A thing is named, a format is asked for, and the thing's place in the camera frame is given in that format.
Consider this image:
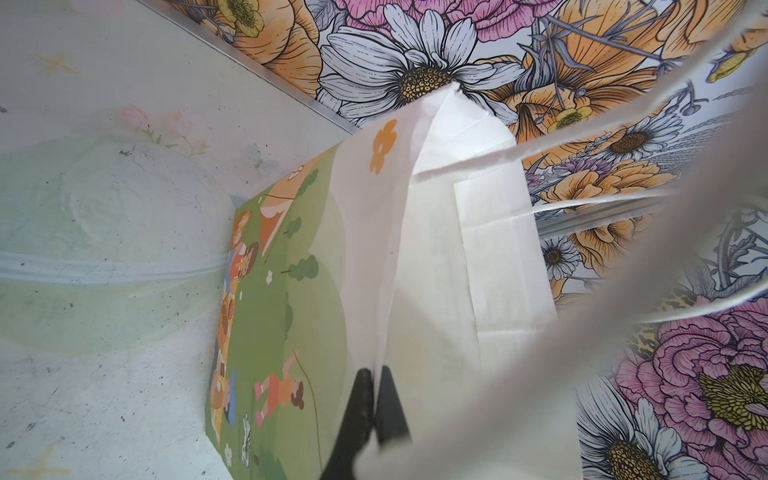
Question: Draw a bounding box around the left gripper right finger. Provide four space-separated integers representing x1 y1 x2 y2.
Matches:
374 365 411 446

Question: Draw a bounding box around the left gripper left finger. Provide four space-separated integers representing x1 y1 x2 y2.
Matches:
319 368 375 480

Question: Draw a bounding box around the white paper bag Love Life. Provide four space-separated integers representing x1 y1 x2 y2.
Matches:
205 0 768 480

